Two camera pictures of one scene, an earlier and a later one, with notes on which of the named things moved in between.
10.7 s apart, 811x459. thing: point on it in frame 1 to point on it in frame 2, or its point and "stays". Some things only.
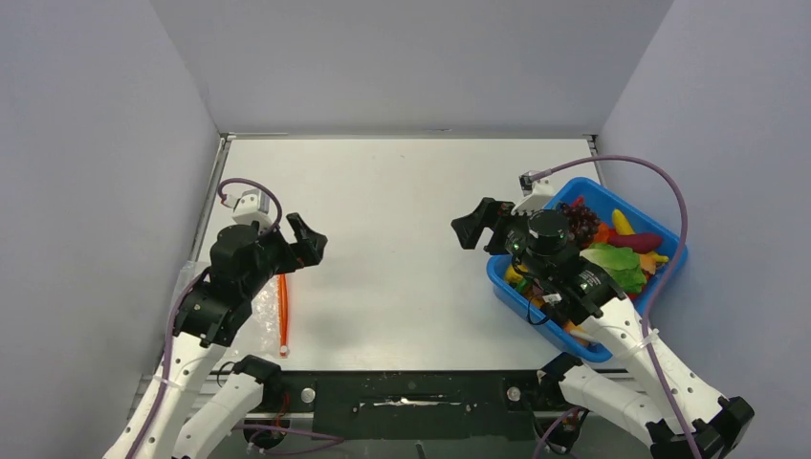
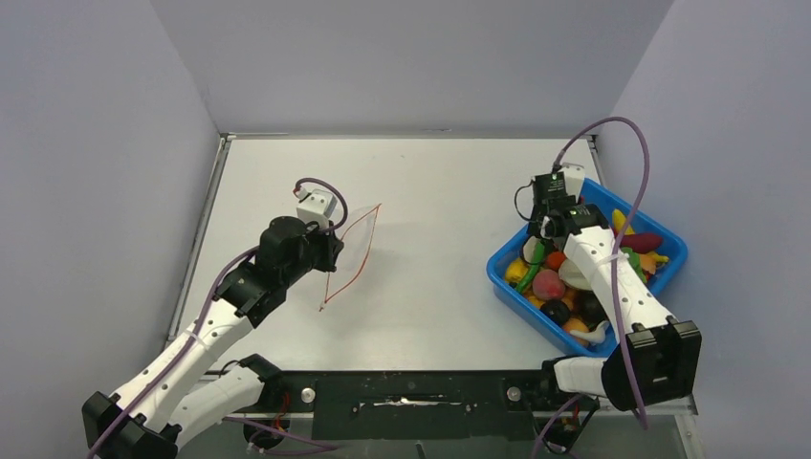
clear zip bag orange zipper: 269,333 to 355,251
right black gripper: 490,213 to 534,229
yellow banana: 621,224 stays
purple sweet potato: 642,243 stays
